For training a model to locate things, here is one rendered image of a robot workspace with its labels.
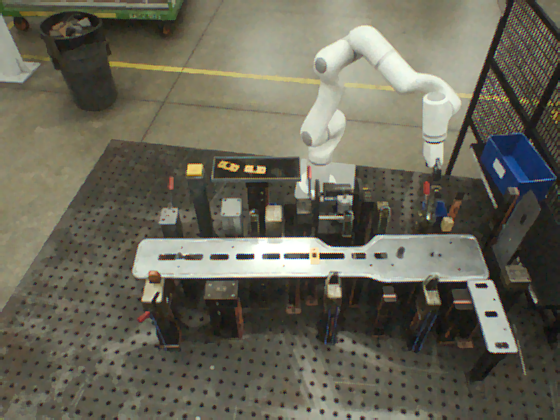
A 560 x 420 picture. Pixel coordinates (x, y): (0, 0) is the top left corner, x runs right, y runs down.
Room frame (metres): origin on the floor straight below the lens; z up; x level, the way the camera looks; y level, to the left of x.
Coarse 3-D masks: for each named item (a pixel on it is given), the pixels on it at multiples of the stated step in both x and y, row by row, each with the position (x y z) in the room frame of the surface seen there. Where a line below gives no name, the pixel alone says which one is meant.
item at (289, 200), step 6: (288, 198) 1.30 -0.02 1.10; (294, 198) 1.30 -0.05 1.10; (288, 204) 1.27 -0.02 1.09; (294, 204) 1.27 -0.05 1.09; (288, 210) 1.27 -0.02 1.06; (294, 210) 1.27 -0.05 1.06; (288, 216) 1.27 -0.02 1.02; (294, 216) 1.28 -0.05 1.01; (288, 222) 1.27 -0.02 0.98; (294, 222) 1.28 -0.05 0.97; (288, 228) 1.27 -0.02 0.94; (288, 234) 1.27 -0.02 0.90
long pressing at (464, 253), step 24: (144, 240) 1.16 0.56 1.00; (168, 240) 1.16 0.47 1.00; (192, 240) 1.16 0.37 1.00; (216, 240) 1.16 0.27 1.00; (240, 240) 1.16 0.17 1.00; (264, 240) 1.16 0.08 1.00; (288, 240) 1.16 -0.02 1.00; (312, 240) 1.16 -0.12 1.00; (384, 240) 1.16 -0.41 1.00; (408, 240) 1.15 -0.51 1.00; (432, 240) 1.15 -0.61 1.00; (456, 240) 1.15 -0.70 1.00; (144, 264) 1.04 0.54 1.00; (168, 264) 1.04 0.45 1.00; (192, 264) 1.04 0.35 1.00; (216, 264) 1.04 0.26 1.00; (240, 264) 1.04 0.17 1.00; (264, 264) 1.04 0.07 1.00; (288, 264) 1.04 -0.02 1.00; (336, 264) 1.04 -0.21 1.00; (360, 264) 1.04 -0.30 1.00; (384, 264) 1.04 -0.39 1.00; (408, 264) 1.04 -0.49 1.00; (432, 264) 1.03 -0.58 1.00; (456, 264) 1.03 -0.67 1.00; (480, 264) 1.03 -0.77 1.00
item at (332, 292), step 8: (328, 288) 0.90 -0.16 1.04; (336, 288) 0.90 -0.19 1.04; (328, 296) 0.87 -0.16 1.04; (336, 296) 0.87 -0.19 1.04; (328, 304) 0.86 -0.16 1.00; (336, 304) 0.86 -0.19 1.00; (328, 312) 0.86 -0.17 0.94; (336, 312) 0.86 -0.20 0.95; (320, 320) 0.96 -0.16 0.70; (328, 320) 0.86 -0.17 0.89; (336, 320) 0.87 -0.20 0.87; (320, 328) 0.91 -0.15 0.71; (328, 328) 0.87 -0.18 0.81; (320, 336) 0.88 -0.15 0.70; (328, 336) 0.87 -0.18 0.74; (336, 336) 0.88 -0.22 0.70; (328, 344) 0.85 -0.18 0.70
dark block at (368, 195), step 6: (366, 192) 1.31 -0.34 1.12; (372, 192) 1.31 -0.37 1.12; (366, 198) 1.28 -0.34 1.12; (372, 198) 1.28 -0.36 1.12; (366, 204) 1.26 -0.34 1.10; (372, 204) 1.26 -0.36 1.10; (360, 210) 1.29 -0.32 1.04; (366, 210) 1.26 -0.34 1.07; (372, 210) 1.26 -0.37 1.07; (360, 216) 1.27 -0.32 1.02; (366, 216) 1.26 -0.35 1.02; (360, 222) 1.27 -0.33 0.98; (366, 222) 1.26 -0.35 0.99; (360, 228) 1.26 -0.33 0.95; (366, 228) 1.27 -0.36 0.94; (354, 234) 1.32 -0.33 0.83; (360, 234) 1.27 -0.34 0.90; (366, 234) 1.26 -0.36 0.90; (354, 240) 1.30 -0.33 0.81; (360, 240) 1.26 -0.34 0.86; (354, 246) 1.28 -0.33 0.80
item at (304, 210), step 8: (296, 200) 1.31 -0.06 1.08; (304, 200) 1.31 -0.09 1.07; (296, 208) 1.27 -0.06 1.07; (304, 208) 1.26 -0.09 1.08; (312, 208) 1.26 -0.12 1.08; (296, 216) 1.28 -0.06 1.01; (304, 216) 1.24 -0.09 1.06; (296, 224) 1.24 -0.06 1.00; (304, 224) 1.24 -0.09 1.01; (304, 232) 1.24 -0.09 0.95; (304, 256) 1.24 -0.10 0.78
